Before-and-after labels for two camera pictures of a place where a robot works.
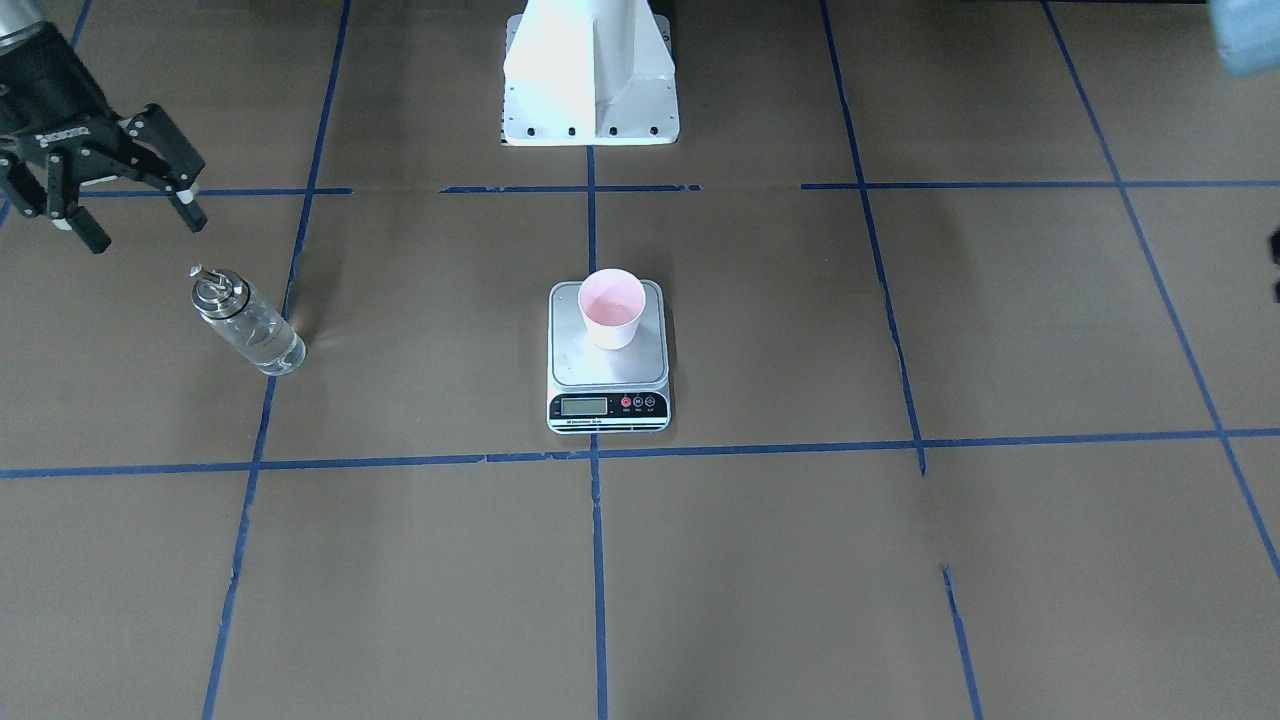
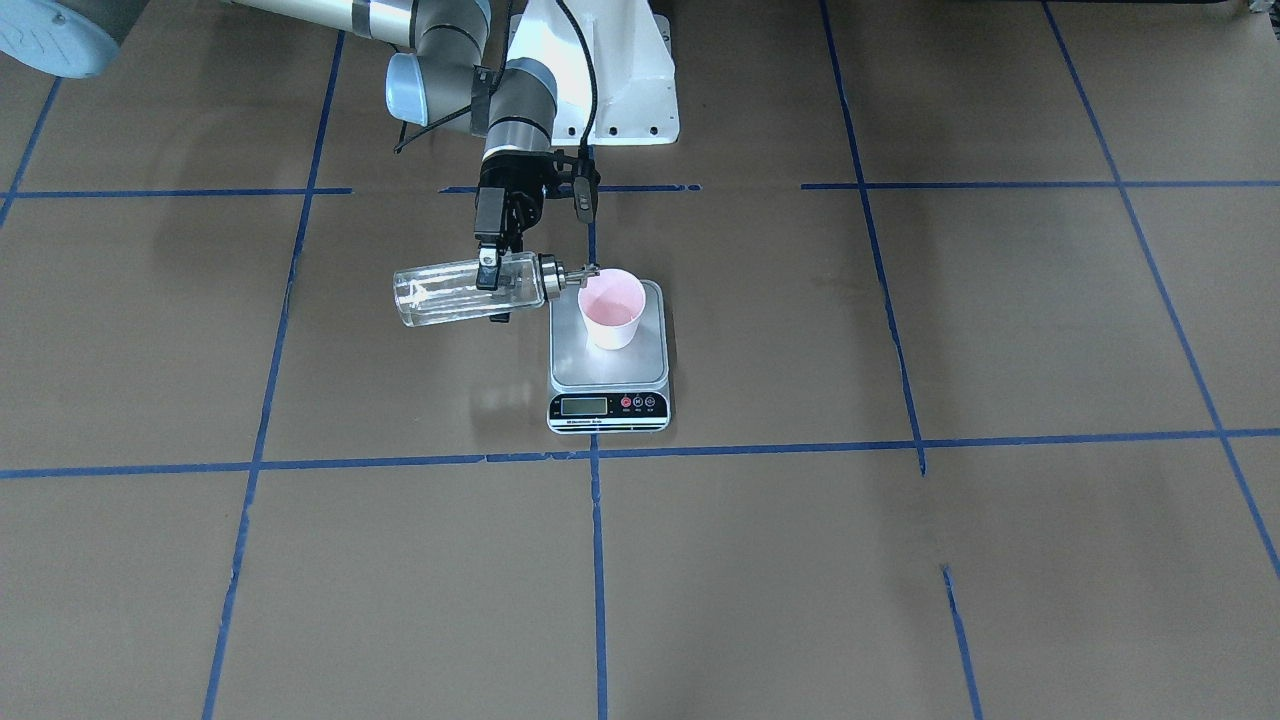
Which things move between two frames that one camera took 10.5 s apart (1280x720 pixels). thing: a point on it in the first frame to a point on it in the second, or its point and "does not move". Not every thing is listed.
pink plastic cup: (613, 302) does not move
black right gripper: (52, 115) to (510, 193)
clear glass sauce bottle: (249, 324) to (439, 293)
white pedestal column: (588, 73) does not move
